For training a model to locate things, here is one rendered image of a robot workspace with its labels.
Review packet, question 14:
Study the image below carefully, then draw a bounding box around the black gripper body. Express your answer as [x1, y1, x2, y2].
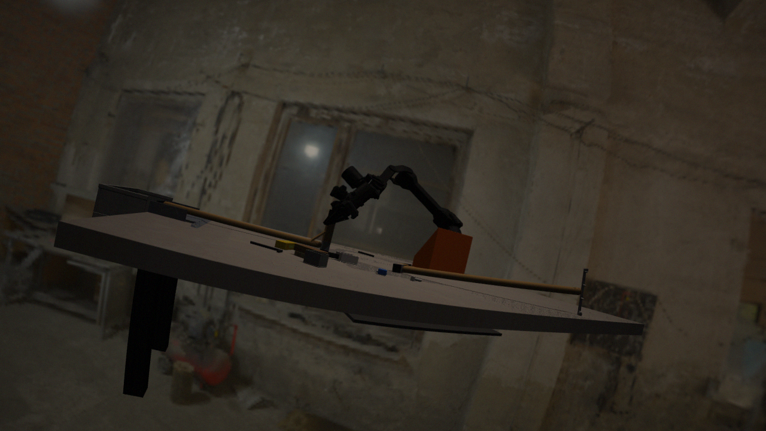
[331, 190, 365, 219]

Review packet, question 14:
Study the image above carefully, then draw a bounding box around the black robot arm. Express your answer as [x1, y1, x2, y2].
[330, 165, 463, 233]

